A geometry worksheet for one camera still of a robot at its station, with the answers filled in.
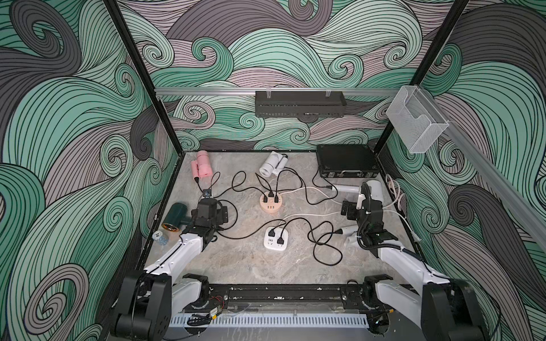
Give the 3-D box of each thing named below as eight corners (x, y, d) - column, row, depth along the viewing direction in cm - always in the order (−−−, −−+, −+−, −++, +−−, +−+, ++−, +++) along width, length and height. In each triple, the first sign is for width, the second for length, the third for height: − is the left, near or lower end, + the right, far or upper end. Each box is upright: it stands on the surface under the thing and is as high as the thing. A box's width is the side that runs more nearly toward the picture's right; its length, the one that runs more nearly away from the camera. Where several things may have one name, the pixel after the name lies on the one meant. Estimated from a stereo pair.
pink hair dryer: (189, 178, 109) (187, 173, 106) (196, 155, 120) (194, 150, 117) (211, 178, 109) (209, 173, 106) (216, 155, 120) (215, 150, 117)
